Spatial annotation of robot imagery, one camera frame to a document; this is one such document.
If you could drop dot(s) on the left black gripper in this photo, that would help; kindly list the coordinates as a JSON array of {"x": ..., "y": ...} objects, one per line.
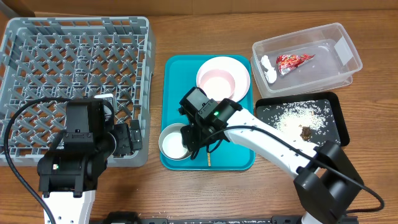
[{"x": 126, "y": 145}]

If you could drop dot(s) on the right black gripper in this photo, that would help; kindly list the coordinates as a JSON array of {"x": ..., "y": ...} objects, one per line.
[{"x": 189, "y": 142}]

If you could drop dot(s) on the white paper cup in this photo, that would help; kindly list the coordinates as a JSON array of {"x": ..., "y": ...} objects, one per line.
[{"x": 172, "y": 146}]

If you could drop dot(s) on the pink bowl with rice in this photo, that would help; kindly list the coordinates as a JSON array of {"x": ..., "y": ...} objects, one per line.
[{"x": 217, "y": 84}]

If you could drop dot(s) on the white tissue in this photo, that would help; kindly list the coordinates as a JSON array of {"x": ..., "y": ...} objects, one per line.
[{"x": 269, "y": 71}]

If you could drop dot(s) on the red snack wrapper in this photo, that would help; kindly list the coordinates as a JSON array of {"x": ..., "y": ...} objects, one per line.
[{"x": 288, "y": 62}]

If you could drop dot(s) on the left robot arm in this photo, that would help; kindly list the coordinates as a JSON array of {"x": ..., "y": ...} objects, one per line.
[{"x": 69, "y": 170}]

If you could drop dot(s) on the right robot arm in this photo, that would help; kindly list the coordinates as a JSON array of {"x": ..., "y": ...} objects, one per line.
[{"x": 325, "y": 179}]

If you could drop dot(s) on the grey dishwasher rack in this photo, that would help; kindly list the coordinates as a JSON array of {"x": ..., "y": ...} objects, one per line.
[{"x": 79, "y": 57}]

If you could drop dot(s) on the grey bowl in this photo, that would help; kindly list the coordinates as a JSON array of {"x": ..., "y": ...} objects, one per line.
[{"x": 170, "y": 129}]

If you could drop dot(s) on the wooden chopstick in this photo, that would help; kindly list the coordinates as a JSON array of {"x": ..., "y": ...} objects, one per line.
[{"x": 208, "y": 159}]

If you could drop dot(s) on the teal plastic tray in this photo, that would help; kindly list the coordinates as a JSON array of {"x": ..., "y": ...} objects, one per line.
[{"x": 179, "y": 77}]

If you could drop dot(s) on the white round plate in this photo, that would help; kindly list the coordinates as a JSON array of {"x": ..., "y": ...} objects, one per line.
[{"x": 233, "y": 66}]

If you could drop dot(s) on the spilled white rice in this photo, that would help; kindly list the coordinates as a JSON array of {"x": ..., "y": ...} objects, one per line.
[{"x": 290, "y": 117}]

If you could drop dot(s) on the black plastic tray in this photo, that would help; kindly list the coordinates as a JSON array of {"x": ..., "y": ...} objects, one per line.
[{"x": 330, "y": 96}]

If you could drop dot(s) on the clear plastic bin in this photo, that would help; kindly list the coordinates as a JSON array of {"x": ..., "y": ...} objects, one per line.
[{"x": 336, "y": 60}]

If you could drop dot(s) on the black rail at bottom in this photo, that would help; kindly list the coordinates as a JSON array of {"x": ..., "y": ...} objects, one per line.
[{"x": 133, "y": 218}]

